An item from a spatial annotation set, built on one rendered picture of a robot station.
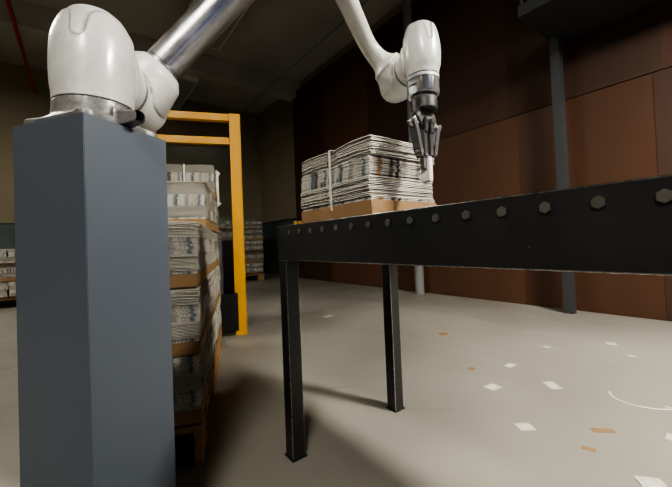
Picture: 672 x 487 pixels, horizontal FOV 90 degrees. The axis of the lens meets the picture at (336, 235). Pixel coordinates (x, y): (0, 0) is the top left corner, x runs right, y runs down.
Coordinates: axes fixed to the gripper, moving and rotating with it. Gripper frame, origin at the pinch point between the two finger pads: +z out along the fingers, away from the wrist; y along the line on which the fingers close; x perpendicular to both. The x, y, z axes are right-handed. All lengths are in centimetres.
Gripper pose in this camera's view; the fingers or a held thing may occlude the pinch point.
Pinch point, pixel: (426, 169)
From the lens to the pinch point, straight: 100.5
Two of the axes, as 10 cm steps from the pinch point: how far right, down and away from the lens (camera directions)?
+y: -8.0, 0.2, -6.1
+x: 6.0, -0.4, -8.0
